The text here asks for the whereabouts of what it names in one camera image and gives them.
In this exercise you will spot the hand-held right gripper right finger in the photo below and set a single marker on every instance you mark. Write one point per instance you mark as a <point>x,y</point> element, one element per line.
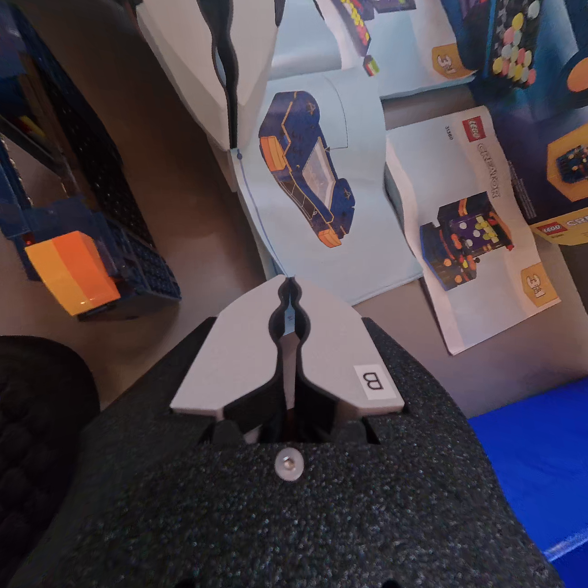
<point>340,353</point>

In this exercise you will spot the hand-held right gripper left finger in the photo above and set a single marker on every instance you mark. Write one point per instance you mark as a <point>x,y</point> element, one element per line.
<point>229,363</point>

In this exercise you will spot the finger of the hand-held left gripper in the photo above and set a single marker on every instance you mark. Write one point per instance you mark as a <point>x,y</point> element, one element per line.
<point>255,46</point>
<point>183,46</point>

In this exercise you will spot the dark blue brick console model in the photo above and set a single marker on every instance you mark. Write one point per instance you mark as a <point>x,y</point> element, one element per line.
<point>69,160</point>

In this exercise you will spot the orange curved brick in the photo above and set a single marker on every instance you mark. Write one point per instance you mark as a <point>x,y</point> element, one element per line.
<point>73,271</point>

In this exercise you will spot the arcade cover instruction booklet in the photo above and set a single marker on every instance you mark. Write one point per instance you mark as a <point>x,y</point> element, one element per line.
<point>468,298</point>

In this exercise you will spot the black bumpy cushion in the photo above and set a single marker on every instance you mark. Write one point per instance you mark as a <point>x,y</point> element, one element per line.
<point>41,436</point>

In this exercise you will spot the large blue plastic bin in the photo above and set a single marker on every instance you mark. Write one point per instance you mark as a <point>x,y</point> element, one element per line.
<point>537,459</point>

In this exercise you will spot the yellow blue brick set box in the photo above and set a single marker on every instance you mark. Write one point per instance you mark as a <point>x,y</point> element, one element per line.
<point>542,92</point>

